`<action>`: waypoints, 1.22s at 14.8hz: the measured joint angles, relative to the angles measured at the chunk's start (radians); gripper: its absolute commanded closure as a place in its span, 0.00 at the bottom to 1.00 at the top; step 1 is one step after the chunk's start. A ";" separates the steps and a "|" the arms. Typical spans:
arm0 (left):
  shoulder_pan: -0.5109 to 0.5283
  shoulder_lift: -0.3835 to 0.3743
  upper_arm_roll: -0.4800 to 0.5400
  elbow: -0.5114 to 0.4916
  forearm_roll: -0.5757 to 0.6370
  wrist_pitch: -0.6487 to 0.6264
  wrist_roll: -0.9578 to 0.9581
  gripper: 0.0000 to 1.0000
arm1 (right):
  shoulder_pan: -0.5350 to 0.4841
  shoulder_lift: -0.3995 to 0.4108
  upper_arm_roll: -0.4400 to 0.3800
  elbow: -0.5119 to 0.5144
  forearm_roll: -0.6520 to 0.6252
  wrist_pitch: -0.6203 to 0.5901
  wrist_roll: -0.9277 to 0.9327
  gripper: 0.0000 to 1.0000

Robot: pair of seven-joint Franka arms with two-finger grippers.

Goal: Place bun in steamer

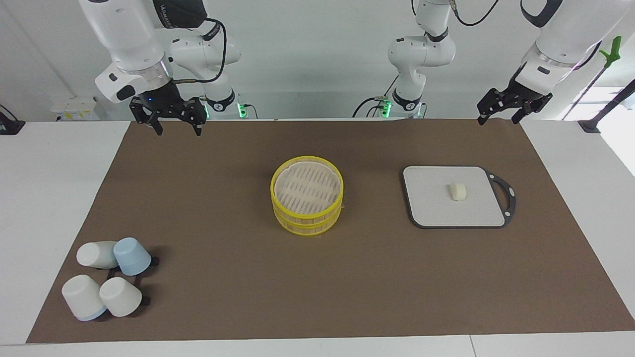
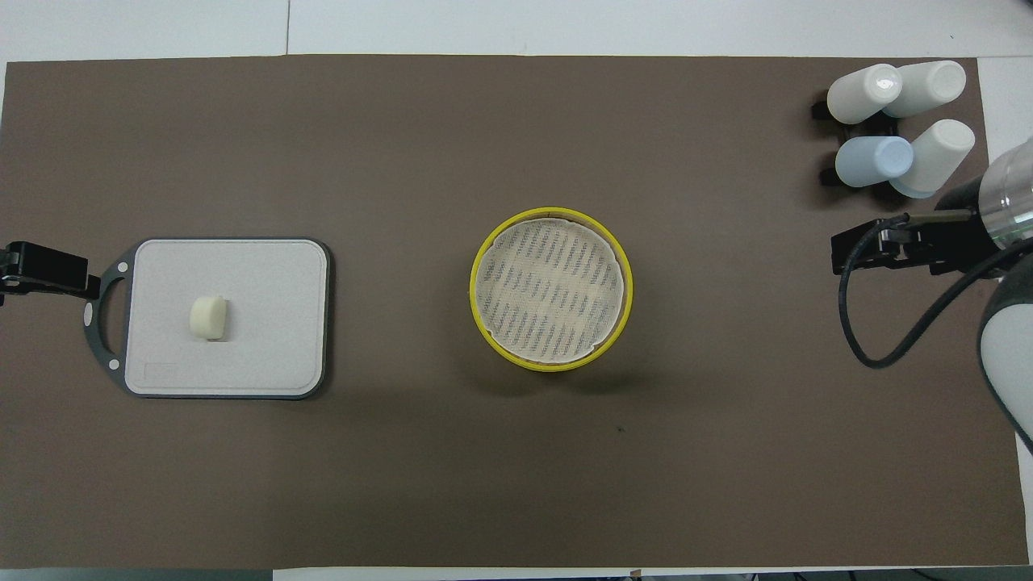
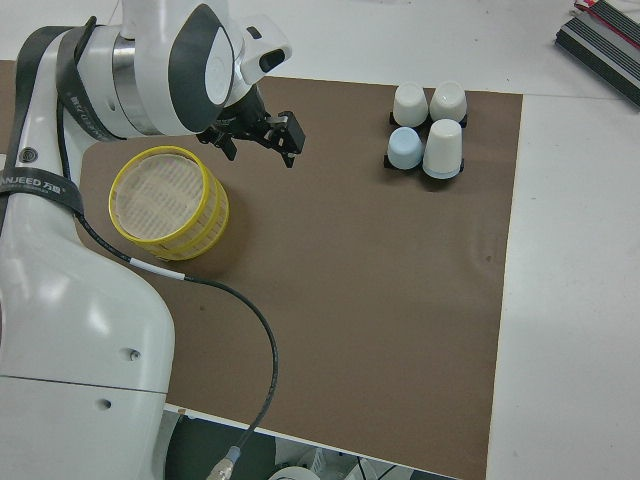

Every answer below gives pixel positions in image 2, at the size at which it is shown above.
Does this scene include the light blue plastic cup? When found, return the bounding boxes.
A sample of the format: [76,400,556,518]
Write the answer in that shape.
[835,136,914,189]

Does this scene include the black cup rack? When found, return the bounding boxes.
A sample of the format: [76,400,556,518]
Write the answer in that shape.
[811,90,905,188]

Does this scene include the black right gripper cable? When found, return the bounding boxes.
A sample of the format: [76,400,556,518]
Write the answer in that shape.
[838,211,1033,370]

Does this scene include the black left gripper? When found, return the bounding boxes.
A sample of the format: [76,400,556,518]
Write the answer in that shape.
[0,240,90,306]

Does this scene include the white steamed bun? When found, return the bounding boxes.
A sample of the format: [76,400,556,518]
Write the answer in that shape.
[189,295,230,341]

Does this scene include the white mesh steamer liner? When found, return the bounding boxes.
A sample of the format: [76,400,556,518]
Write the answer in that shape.
[480,218,625,362]

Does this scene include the white plastic cup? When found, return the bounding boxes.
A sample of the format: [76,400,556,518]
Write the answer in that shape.
[827,64,903,125]
[884,61,967,119]
[890,119,976,199]

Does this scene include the brown table mat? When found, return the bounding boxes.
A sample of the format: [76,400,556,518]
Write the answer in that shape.
[0,55,1030,568]

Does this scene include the yellow bamboo steamer basket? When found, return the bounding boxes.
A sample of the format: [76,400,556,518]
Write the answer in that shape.
[470,207,634,374]

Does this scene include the white cutting board grey rim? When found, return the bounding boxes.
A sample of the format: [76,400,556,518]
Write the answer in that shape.
[83,236,332,400]

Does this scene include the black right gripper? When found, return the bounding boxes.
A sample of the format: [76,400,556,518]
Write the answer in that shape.
[831,176,1002,279]

